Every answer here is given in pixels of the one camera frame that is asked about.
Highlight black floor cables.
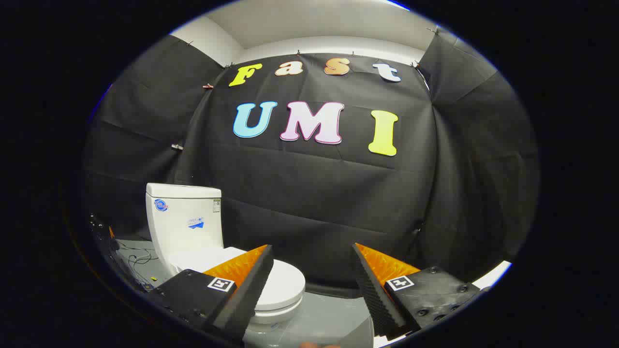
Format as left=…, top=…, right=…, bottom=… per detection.
left=116, top=241, right=159, bottom=283

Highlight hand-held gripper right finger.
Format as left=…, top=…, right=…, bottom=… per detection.
left=351, top=242, right=482, bottom=340

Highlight white toilet lid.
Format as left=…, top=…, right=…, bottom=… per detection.
left=168, top=246, right=306, bottom=312

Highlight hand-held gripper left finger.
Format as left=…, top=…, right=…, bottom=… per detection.
left=147, top=244, right=275, bottom=346

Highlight white toilet with tank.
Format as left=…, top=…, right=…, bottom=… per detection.
left=145, top=183, right=306, bottom=341

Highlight black backdrop cloth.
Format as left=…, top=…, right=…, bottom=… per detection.
left=82, top=30, right=540, bottom=290

